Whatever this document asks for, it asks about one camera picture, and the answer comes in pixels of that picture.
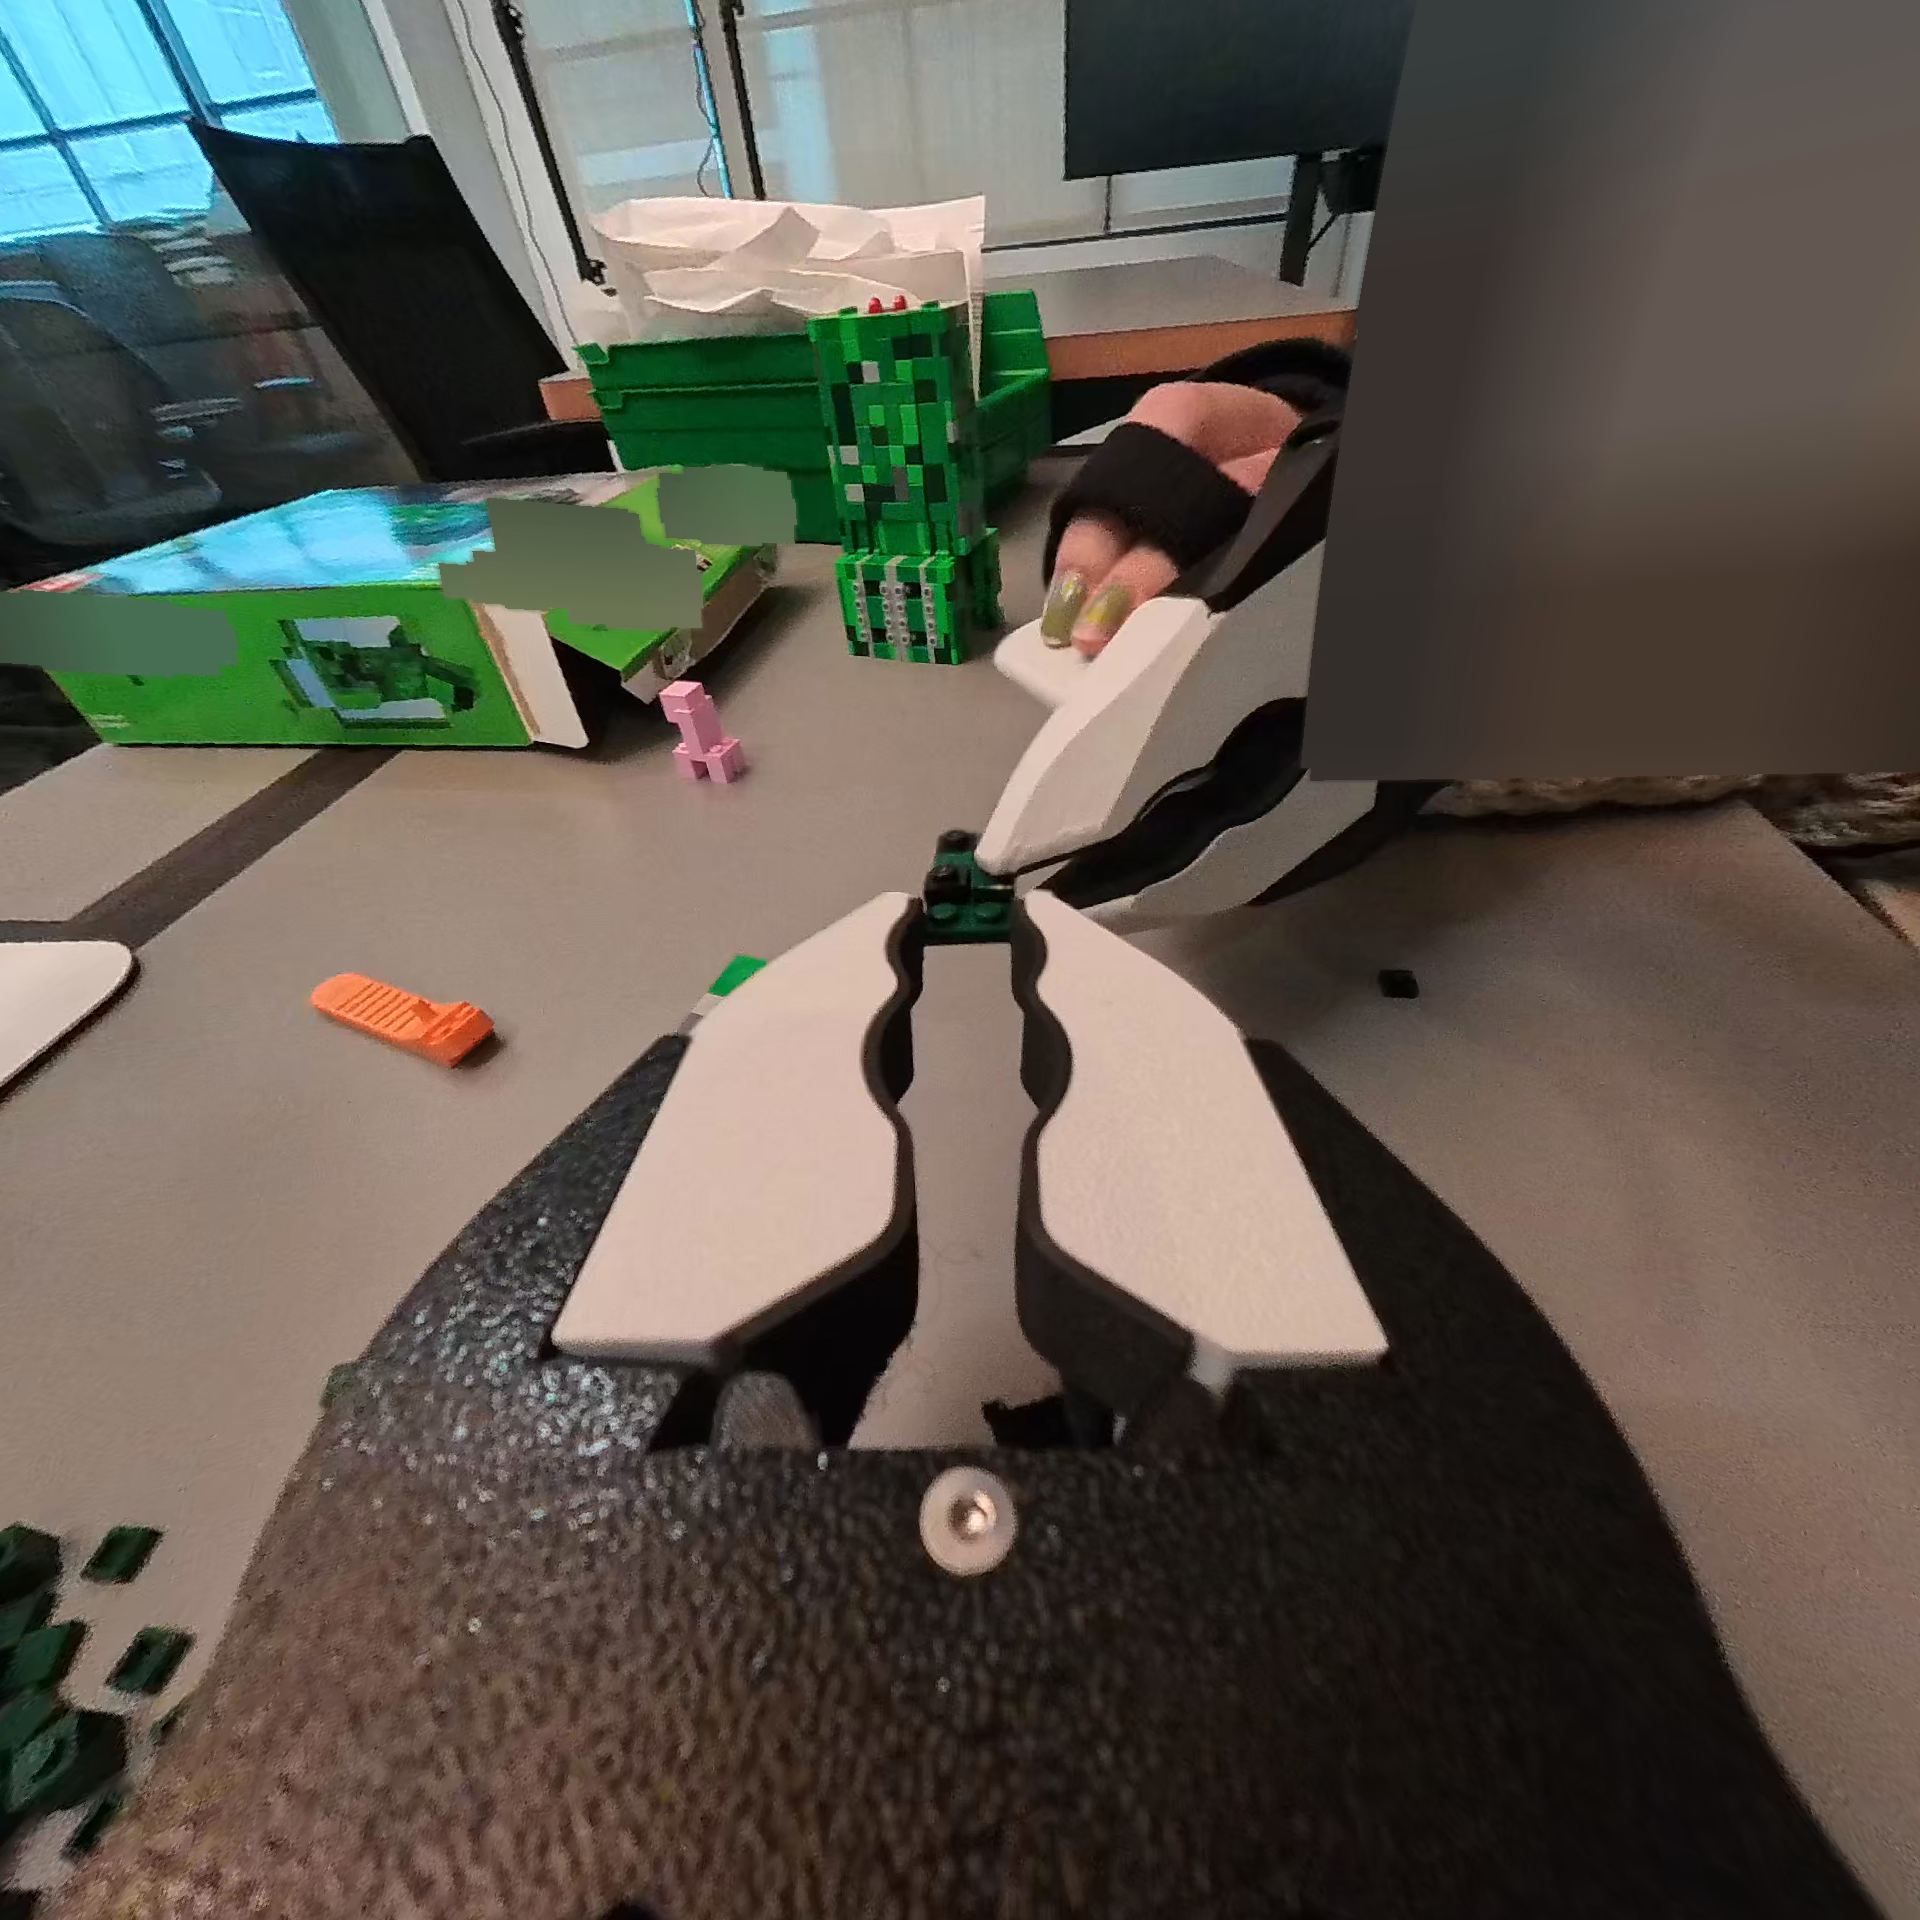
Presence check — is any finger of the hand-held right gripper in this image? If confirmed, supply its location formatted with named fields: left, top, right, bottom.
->
left=1055, top=704, right=1433, bottom=919
left=977, top=539, right=1332, bottom=875

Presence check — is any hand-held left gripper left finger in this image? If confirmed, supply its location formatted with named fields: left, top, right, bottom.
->
left=548, top=887, right=922, bottom=1441

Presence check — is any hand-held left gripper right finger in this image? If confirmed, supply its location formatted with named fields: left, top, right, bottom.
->
left=1013, top=887, right=1391, bottom=1441

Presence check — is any dark green lego plate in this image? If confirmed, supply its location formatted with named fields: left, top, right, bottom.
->
left=917, top=840, right=1025, bottom=944

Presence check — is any green tiled lego assembly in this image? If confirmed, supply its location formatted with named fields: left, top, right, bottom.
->
left=677, top=951, right=773, bottom=1038

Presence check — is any green lego creeper figure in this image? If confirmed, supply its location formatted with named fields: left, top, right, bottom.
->
left=810, top=300, right=1003, bottom=662

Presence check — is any pink lego pig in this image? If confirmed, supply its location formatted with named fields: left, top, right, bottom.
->
left=660, top=677, right=750, bottom=786

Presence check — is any green lego box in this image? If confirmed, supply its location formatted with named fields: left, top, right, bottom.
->
left=0, top=472, right=781, bottom=751

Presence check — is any person's right hand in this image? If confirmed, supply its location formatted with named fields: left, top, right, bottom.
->
left=1037, top=378, right=1308, bottom=657

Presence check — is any background wooden table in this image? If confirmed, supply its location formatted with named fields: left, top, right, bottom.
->
left=540, top=254, right=1360, bottom=425

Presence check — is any black monitor stand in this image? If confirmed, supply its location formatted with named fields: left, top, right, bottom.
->
left=1282, top=143, right=1385, bottom=288

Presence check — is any orange brick separator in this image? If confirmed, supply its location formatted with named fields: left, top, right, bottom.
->
left=312, top=972, right=497, bottom=1070

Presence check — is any black monitor screen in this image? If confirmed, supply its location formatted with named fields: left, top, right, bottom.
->
left=1063, top=0, right=1415, bottom=182

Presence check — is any green plastic bin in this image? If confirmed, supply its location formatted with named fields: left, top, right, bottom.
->
left=575, top=291, right=1051, bottom=545

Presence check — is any white crumpled paper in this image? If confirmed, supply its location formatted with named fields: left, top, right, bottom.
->
left=591, top=193, right=989, bottom=353

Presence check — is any black stand pole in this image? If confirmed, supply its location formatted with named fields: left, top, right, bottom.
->
left=492, top=0, right=610, bottom=294
left=715, top=0, right=770, bottom=203

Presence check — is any white stand base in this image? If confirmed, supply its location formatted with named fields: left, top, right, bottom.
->
left=0, top=940, right=139, bottom=1093

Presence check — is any black chair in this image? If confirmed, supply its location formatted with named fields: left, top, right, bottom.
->
left=185, top=119, right=605, bottom=486

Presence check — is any pile of dark green pieces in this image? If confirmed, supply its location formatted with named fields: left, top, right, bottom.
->
left=0, top=1521, right=198, bottom=1861

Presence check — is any window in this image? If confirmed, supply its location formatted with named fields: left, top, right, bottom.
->
left=0, top=0, right=353, bottom=250

